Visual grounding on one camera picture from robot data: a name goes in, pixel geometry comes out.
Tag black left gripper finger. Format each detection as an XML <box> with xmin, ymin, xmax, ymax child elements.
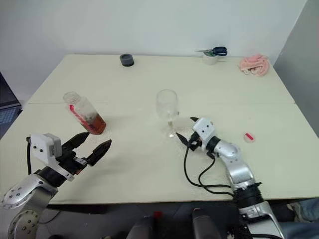
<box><xmin>62</xmin><ymin>132</ymin><xmax>90</xmax><ymax>151</ymax></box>
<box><xmin>86</xmin><ymin>139</ymin><xmax>112</xmax><ymax>167</ymax></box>

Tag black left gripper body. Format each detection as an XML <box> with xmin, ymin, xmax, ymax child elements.
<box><xmin>57</xmin><ymin>146</ymin><xmax>88</xmax><ymax>175</ymax></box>

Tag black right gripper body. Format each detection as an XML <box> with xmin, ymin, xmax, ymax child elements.
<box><xmin>187</xmin><ymin>132</ymin><xmax>203</xmax><ymax>151</ymax></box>

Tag plastic bottle with red liquid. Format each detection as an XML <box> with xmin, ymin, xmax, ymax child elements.
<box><xmin>62</xmin><ymin>91</ymin><xmax>108</xmax><ymax>135</ymax></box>

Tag clear wine glass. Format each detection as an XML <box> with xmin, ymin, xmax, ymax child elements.
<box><xmin>156</xmin><ymin>89</ymin><xmax>180</xmax><ymax>140</ymax></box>

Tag red and white bottle cap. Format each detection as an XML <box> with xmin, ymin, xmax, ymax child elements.
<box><xmin>243</xmin><ymin>132</ymin><xmax>256</xmax><ymax>144</ymax></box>

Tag white tape roll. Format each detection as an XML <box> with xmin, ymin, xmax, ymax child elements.
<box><xmin>202</xmin><ymin>52</ymin><xmax>219</xmax><ymax>66</ymax></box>

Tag dark grey laptop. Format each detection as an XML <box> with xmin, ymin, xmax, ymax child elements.
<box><xmin>0</xmin><ymin>71</ymin><xmax>22</xmax><ymax>139</ymax></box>

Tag dark rounded shape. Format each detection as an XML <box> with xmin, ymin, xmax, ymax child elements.
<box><xmin>130</xmin><ymin>215</ymin><xmax>157</xmax><ymax>239</ymax></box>
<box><xmin>190</xmin><ymin>207</ymin><xmax>220</xmax><ymax>239</ymax></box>

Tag pink cloth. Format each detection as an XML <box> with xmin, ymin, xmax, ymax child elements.
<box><xmin>237</xmin><ymin>53</ymin><xmax>271</xmax><ymax>78</ymax></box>

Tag person's blue jeans leg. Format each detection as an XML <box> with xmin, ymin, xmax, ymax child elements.
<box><xmin>279</xmin><ymin>198</ymin><xmax>319</xmax><ymax>239</ymax></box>

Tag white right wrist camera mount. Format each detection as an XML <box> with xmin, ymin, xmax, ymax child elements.
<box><xmin>192</xmin><ymin>118</ymin><xmax>215</xmax><ymax>150</ymax></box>

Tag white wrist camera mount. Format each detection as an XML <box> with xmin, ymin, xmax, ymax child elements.
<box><xmin>192</xmin><ymin>118</ymin><xmax>215</xmax><ymax>150</ymax></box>
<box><xmin>25</xmin><ymin>133</ymin><xmax>75</xmax><ymax>181</ymax></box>

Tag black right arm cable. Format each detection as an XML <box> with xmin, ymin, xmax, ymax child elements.
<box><xmin>183</xmin><ymin>143</ymin><xmax>235</xmax><ymax>195</ymax></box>

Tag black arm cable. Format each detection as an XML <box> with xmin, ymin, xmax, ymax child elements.
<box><xmin>25</xmin><ymin>136</ymin><xmax>33</xmax><ymax>175</ymax></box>
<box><xmin>183</xmin><ymin>143</ymin><xmax>235</xmax><ymax>195</ymax></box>

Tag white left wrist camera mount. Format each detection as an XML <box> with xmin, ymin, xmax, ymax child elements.
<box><xmin>25</xmin><ymin>133</ymin><xmax>75</xmax><ymax>181</ymax></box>

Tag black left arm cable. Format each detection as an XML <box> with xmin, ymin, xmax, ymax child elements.
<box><xmin>25</xmin><ymin>136</ymin><xmax>33</xmax><ymax>175</ymax></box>

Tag blue handled scissors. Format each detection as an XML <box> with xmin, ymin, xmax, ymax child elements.
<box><xmin>194</xmin><ymin>46</ymin><xmax>228</xmax><ymax>57</ymax></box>

